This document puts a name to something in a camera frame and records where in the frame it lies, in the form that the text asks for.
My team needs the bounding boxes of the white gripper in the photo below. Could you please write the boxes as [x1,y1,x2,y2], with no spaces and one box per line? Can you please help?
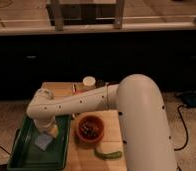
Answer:
[34,117,59,138]

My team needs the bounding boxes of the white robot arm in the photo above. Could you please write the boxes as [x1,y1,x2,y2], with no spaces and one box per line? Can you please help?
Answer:
[27,74,178,171]

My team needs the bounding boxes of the green chili pepper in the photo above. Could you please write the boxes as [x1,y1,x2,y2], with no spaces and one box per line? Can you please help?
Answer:
[94,148,122,160]

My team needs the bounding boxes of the black power adapter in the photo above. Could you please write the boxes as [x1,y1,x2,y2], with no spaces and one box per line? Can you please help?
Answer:
[181,93,196,108]

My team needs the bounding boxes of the orange bowl with dark contents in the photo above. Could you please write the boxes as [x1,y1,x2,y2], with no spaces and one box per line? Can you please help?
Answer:
[75,115,105,145]

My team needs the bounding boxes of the green plastic tray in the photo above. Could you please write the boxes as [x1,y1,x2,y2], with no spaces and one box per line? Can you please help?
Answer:
[7,115,71,171]

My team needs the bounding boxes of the wooden chair frame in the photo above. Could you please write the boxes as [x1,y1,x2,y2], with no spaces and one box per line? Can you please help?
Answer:
[45,0,125,32]

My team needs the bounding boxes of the black floor cable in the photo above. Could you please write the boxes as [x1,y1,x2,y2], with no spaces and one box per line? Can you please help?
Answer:
[173,104,190,152]

